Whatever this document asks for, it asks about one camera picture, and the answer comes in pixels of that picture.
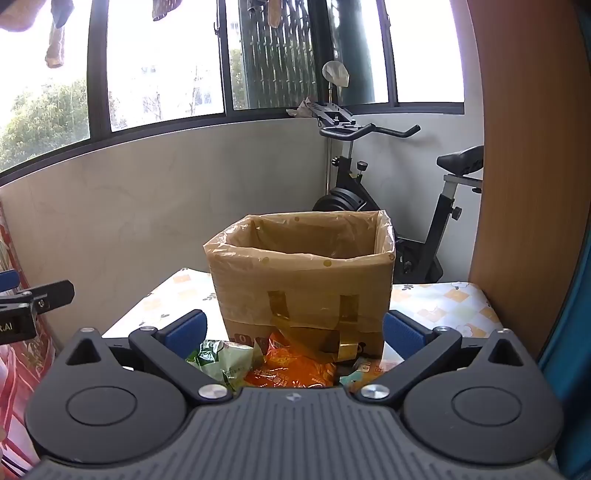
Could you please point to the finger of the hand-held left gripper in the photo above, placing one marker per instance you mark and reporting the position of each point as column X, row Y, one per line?
column 7, row 281
column 46, row 295

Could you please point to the orange snack packet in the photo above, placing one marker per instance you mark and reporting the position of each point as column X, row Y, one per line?
column 286, row 369

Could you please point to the blue cloth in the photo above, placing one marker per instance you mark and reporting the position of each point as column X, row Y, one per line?
column 570, row 369

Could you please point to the hanging dark cloth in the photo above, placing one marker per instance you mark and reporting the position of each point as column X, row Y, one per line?
column 62, row 11

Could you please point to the hanging tan cloth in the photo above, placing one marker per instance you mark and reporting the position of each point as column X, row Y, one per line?
column 23, row 14

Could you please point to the checkered floral tablecloth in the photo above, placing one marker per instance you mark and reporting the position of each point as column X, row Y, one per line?
column 438, row 300

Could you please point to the red striped cloth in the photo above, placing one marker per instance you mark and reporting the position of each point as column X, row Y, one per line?
column 18, row 369

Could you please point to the crumpled rag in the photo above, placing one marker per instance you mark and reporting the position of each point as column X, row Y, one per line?
column 302, row 108

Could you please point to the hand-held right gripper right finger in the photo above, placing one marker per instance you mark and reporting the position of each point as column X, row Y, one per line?
column 404, row 334

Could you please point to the hanging tan sock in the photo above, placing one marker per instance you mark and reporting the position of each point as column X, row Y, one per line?
column 274, row 13

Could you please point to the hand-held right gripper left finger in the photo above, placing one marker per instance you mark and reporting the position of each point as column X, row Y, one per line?
column 184, row 330

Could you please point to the black exercise bike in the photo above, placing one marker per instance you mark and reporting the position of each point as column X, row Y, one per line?
column 351, row 194

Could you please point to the plastic bag on pole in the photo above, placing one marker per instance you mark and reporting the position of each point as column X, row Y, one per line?
column 336, row 73

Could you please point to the white pole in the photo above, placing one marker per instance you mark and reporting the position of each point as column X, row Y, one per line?
column 329, row 152

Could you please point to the wooden board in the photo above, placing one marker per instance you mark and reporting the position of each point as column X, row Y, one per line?
column 531, row 161

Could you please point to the green snack packet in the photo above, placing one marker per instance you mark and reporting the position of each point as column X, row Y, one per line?
column 221, row 362

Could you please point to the hanging beige sock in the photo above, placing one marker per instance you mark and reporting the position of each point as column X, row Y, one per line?
column 55, row 48

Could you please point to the cardboard box with plastic liner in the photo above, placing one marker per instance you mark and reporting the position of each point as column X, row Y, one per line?
column 300, row 295

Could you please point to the teal and white snack packet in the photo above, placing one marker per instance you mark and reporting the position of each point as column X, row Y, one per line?
column 364, row 371

